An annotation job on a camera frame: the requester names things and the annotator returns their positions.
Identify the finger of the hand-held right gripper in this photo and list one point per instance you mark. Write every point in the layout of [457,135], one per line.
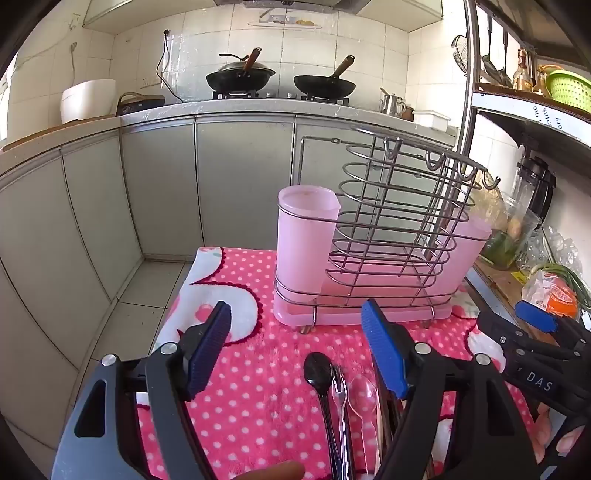
[535,316]
[491,330]

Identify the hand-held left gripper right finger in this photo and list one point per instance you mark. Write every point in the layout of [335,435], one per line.
[383,355]

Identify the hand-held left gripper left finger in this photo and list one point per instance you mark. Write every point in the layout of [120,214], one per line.
[207,353]

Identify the clear plastic spoon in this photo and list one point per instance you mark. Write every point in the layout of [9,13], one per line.
[364,392]

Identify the pink plastic drip tray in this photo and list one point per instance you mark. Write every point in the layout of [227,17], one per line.
[369,316]

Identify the clear plastic fork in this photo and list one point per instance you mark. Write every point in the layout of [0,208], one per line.
[340,385]

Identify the black plastic spoon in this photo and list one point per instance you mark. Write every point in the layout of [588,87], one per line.
[317,369]

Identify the pink plastic utensil cup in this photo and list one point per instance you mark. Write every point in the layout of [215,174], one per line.
[466,249]
[304,249]

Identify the person's right hand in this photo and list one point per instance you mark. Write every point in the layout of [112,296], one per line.
[565,445]

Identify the person's left hand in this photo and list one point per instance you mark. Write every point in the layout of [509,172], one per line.
[277,471]

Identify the orange and white packet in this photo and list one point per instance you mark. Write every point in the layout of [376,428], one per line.
[554,295]

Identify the green onions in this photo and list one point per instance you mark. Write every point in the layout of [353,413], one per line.
[570,276]

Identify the pink polka dot cloth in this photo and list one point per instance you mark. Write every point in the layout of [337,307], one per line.
[268,397]

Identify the clear plastic bag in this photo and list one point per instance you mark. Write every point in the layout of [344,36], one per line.
[558,244]

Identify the green pepper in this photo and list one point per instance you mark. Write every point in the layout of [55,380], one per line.
[501,247]

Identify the black blender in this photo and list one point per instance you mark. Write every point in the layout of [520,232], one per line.
[535,189]

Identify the grey kitchen cabinet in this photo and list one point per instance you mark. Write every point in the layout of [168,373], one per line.
[157,184]

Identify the white lidded container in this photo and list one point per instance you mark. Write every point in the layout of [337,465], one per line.
[431,119]

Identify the green plastic colander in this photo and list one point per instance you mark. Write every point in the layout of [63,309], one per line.
[570,87]

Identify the small brown cup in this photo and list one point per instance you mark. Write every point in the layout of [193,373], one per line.
[408,113]

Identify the glass bottle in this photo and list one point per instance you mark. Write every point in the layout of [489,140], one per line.
[521,69]

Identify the metal kettle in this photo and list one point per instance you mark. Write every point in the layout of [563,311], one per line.
[391,104]

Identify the metal shelf unit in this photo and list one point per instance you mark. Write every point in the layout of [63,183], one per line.
[471,69]

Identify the hanging black ladle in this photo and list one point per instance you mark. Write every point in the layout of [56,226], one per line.
[491,62]

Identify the dark handbag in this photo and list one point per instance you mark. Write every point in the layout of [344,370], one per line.
[138,104]

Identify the gas stove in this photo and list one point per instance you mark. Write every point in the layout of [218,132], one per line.
[277,96]

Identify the black open wok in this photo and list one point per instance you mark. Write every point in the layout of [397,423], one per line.
[323,85]

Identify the black wok with lid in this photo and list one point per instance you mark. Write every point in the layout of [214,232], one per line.
[240,76]

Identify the white rice cooker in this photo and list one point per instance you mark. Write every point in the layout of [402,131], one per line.
[87,99]

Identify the range hood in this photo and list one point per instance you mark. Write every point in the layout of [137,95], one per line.
[286,3]

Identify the glass wall shelf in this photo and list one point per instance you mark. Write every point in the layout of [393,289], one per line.
[284,21]

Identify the upper wall cabinet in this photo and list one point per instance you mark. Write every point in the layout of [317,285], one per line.
[138,9]

